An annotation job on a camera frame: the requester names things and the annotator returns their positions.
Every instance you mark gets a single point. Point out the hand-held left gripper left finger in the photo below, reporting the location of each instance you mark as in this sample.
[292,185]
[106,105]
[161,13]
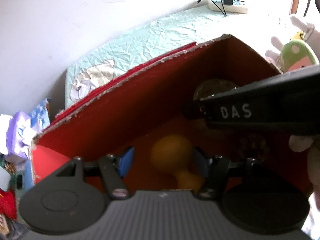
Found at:
[126,162]

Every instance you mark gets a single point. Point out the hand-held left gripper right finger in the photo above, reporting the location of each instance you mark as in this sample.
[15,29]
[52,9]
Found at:
[200,162]

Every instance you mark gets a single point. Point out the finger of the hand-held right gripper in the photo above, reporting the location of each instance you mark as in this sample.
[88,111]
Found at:
[193,110]

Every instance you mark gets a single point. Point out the brown wooden gourd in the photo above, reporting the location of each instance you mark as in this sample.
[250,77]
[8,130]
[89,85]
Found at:
[172,155]

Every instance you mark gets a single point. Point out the clear packing tape roll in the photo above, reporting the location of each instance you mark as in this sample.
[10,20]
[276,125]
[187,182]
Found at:
[212,87]

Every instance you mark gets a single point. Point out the red cardboard box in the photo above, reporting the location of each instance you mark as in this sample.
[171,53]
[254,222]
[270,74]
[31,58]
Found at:
[150,100]

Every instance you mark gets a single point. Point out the person's right hand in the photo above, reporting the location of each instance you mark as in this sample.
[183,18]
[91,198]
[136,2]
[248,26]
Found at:
[313,165]

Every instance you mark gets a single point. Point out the brown pine cone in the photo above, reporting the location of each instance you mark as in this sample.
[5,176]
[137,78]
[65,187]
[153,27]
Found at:
[252,147]

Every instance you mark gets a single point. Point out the green plush toy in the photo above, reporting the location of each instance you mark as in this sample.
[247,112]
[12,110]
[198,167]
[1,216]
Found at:
[297,55]

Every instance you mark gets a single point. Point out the yellow plush toy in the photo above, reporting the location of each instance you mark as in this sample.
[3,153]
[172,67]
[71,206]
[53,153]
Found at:
[298,35]

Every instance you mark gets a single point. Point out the white plush rabbit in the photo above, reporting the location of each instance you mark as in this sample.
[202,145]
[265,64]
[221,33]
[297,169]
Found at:
[305,27]

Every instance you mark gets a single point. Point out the blue checkered cloth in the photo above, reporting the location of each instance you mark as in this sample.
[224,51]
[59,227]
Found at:
[41,115]

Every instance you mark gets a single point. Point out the purple tissue packet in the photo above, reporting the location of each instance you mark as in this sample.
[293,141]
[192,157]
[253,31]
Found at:
[20,132]

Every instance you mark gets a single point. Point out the white square device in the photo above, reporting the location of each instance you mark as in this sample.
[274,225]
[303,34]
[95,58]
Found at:
[3,180]

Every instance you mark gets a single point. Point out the red plush toy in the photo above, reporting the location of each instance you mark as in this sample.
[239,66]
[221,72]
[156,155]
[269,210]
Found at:
[7,202]

